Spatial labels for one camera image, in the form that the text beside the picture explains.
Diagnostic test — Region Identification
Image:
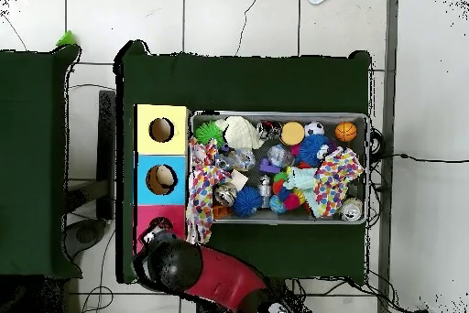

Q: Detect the shallow metal mesh bin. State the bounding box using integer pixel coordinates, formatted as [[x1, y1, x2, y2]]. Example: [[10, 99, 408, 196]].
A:
[[187, 109, 369, 225]]

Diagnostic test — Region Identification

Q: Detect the green spiky ball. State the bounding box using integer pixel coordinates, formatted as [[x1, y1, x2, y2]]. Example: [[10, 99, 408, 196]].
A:
[[192, 121, 226, 147]]

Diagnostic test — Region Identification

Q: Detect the multicoloured spiky caterpillar toy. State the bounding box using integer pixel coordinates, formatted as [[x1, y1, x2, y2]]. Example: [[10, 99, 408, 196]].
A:
[[269, 171, 307, 215]]

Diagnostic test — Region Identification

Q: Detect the cream knitted cloth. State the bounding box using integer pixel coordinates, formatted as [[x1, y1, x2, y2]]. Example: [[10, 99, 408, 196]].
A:
[[213, 115, 264, 151]]

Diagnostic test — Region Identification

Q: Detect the blue spiky ball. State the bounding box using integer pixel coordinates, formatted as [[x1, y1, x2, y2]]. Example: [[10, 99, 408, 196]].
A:
[[231, 185, 263, 218], [295, 134, 331, 167]]

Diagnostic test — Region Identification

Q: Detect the colourful dotted cloth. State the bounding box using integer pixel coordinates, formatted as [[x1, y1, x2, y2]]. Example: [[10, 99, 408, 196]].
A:
[[312, 146, 365, 219], [185, 164, 234, 245], [187, 136, 221, 167]]

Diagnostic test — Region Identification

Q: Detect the bright green object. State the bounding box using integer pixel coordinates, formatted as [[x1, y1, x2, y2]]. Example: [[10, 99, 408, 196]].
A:
[[55, 29, 79, 48]]

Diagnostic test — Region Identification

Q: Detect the mint green knitted cloth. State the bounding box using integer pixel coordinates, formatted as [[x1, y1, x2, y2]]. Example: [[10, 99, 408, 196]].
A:
[[283, 166, 318, 215]]

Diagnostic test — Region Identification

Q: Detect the orange foam cylinder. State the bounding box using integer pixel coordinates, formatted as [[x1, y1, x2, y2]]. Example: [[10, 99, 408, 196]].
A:
[[279, 121, 306, 146]]

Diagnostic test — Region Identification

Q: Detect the wooden box with three holes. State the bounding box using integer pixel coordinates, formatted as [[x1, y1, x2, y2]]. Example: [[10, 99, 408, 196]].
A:
[[131, 103, 191, 255]]

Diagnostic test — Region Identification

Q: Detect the dark green tablecloth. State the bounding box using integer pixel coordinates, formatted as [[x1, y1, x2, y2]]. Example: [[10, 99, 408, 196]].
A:
[[0, 44, 83, 279], [115, 39, 373, 285]]

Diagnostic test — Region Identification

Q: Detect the black cable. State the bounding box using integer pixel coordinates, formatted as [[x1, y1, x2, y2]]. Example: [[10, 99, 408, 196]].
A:
[[367, 152, 469, 165]]

